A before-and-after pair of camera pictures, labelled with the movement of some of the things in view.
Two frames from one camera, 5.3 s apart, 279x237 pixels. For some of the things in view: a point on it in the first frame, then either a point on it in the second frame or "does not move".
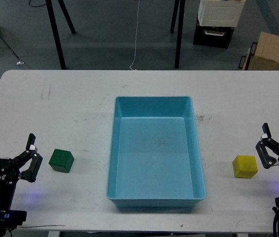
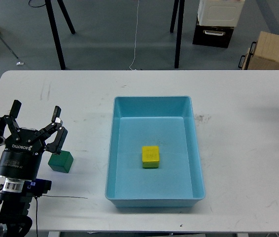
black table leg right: x=180 y=27 does not move
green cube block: x=61 y=160 does not move
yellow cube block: x=244 y=166 -> x=150 y=155
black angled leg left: x=67 y=16 does not move
